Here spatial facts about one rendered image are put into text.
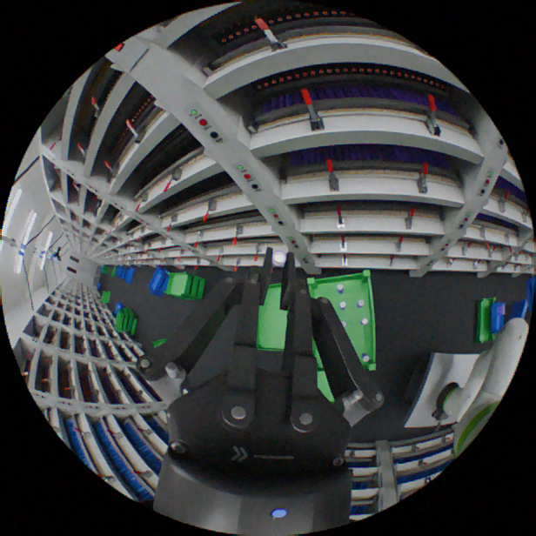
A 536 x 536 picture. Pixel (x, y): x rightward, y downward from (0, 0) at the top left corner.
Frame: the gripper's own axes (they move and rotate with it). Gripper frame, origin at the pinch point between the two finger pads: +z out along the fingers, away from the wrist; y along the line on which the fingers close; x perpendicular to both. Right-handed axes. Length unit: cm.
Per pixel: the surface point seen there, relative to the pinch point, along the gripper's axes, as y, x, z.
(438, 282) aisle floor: 109, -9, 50
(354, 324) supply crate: 31.1, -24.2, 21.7
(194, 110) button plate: -22.1, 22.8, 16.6
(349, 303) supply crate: 28.7, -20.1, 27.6
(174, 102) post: -26.8, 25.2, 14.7
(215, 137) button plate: -18.1, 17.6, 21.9
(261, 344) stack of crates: 5, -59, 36
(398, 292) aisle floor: 81, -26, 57
